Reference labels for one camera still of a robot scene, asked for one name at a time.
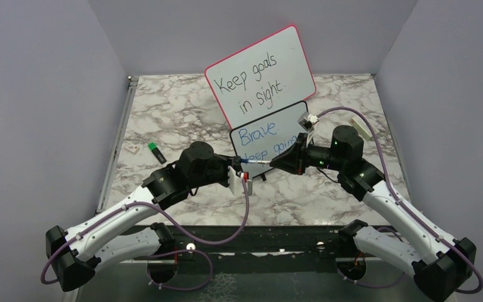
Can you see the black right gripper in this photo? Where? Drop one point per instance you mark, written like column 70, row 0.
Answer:
column 295, row 159

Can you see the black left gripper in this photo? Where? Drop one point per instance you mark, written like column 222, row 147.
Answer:
column 226, row 161

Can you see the blue whiteboard marker pen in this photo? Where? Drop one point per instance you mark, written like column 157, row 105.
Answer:
column 248, row 161

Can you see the black framed whiteboard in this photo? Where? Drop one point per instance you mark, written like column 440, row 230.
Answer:
column 270, row 135

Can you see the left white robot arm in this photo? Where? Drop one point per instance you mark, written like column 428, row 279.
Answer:
column 77, row 253

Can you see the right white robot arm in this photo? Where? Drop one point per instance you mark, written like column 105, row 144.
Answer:
column 438, row 262

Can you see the pink framed whiteboard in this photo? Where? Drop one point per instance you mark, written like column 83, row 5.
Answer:
column 261, row 78

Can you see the green capped black highlighter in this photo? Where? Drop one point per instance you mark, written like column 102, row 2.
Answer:
column 157, row 153

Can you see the white green box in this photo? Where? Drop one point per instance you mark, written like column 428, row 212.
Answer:
column 361, row 128

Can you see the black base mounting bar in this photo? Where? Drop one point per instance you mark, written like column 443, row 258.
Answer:
column 261, row 250

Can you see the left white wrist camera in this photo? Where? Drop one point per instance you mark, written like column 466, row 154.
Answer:
column 238, row 182

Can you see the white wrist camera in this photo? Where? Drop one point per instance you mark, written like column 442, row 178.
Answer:
column 308, row 121
column 238, row 182

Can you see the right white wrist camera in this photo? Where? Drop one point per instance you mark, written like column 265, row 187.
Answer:
column 308, row 121

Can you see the aluminium rail table edge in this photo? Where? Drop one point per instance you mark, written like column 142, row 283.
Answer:
column 116, row 146

